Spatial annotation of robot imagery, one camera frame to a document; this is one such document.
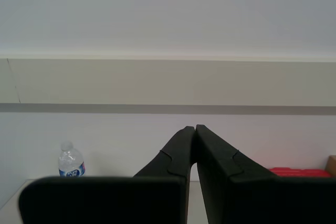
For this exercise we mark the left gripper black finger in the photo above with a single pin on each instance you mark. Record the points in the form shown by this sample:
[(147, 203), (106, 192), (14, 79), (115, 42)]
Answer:
[(105, 200), (262, 203)]

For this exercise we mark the red plastic case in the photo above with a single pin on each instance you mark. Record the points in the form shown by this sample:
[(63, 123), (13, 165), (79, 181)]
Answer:
[(299, 172)]

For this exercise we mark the clear plastic water bottle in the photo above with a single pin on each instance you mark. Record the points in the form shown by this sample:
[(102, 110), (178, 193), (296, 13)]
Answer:
[(71, 159)]

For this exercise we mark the brown cardboard box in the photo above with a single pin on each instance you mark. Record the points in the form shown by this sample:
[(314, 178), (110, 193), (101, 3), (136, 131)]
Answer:
[(331, 166)]

